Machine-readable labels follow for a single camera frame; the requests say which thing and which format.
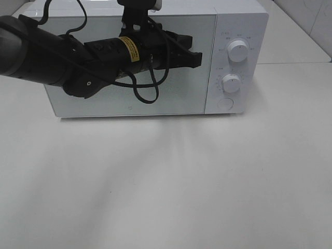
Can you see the white microwave knob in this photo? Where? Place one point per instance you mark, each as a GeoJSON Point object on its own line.
{"type": "Point", "coordinates": [237, 50]}
{"type": "Point", "coordinates": [231, 83]}

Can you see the white microwave door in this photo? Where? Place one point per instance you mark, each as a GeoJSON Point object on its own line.
{"type": "Point", "coordinates": [183, 92]}

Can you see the white microwave oven body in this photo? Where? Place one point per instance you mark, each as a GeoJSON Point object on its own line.
{"type": "Point", "coordinates": [234, 19]}

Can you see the round white door-release button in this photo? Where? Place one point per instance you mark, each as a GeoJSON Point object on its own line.
{"type": "Point", "coordinates": [225, 105]}

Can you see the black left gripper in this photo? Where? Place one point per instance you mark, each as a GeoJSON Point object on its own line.
{"type": "Point", "coordinates": [142, 45]}

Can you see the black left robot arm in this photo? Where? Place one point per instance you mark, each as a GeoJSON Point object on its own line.
{"type": "Point", "coordinates": [83, 69]}

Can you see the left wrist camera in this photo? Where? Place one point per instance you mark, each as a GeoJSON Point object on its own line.
{"type": "Point", "coordinates": [141, 4]}

